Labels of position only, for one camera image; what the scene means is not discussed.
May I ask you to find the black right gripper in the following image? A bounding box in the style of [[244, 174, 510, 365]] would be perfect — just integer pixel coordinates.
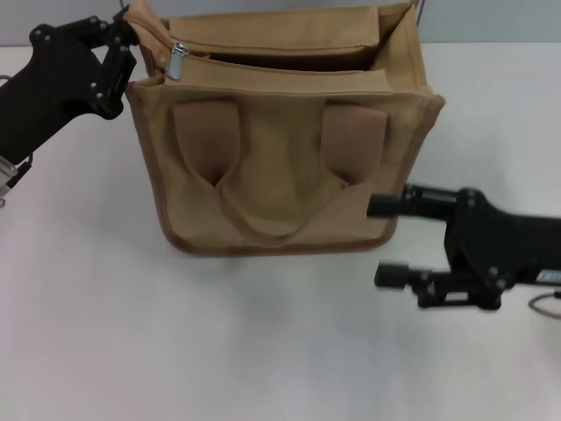
[[366, 183, 561, 310]]

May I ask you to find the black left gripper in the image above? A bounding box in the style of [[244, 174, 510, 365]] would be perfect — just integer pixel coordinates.
[[0, 3, 142, 168]]

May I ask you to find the right gripper cable with connector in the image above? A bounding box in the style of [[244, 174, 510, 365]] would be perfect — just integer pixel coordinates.
[[527, 290, 561, 320]]

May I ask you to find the khaki canvas food bag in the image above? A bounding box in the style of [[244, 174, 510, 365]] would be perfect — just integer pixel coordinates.
[[124, 0, 446, 258]]

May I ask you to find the silver metal zipper pull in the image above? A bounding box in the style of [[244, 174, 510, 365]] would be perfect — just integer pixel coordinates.
[[166, 41, 188, 82]]

